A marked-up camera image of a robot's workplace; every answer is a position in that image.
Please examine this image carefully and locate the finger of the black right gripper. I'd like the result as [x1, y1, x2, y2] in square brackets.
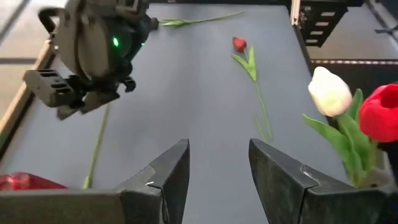
[57, 104, 82, 121]
[80, 92, 121, 114]

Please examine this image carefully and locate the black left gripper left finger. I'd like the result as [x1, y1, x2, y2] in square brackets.
[0, 139, 191, 224]

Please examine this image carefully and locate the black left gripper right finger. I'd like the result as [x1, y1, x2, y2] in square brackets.
[248, 139, 398, 224]

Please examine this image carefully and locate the red artificial tulip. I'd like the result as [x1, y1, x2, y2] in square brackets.
[357, 83, 398, 175]
[231, 36, 274, 142]
[82, 104, 111, 190]

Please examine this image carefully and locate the white artificial tulip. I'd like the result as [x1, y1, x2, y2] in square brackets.
[302, 66, 374, 187]

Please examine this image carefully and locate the red ribbed glass vase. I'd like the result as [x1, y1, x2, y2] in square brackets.
[0, 172, 68, 191]

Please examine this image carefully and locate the black vented housing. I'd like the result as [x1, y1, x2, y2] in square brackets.
[297, 0, 348, 48]

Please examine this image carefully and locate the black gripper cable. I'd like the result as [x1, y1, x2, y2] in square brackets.
[37, 6, 65, 34]

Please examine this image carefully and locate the black table border frame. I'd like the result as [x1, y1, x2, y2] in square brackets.
[0, 0, 398, 162]

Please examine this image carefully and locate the aluminium extrusion post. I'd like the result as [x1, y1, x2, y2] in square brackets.
[289, 0, 302, 26]

